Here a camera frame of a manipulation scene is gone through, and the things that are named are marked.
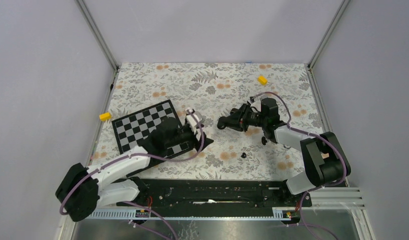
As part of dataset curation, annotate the black earbud charging case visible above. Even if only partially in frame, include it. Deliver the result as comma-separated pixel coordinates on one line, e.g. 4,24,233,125
217,116,227,130

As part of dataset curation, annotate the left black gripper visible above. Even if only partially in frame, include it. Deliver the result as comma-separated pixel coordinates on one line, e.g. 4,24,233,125
165,123,214,152

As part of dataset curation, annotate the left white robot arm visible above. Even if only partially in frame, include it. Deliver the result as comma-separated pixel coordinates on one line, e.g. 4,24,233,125
55,108,213,222

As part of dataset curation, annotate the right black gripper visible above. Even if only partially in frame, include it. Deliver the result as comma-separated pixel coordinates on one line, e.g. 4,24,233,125
222,103,267,133

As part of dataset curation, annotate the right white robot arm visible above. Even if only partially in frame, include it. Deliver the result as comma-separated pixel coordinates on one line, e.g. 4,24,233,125
217,97,351,206

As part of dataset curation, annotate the black white checkerboard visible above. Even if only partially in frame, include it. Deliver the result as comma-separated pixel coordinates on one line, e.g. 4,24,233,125
111,99,182,154

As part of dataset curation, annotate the floral patterned table mat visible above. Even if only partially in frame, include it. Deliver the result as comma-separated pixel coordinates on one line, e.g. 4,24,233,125
106,63,324,181

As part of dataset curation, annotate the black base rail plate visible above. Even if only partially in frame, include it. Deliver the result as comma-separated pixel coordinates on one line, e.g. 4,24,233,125
132,177,312,218

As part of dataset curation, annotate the yellow block left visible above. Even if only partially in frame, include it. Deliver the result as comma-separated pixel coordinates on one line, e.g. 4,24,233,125
99,112,112,122

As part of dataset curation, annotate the yellow block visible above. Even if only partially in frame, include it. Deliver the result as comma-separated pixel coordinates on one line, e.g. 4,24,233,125
99,112,112,122
257,75,268,85

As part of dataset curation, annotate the yellow block far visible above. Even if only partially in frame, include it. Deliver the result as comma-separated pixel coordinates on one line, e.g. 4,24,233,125
257,75,268,85

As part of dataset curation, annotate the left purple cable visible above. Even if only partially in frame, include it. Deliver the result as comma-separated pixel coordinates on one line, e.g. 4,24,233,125
59,110,206,216

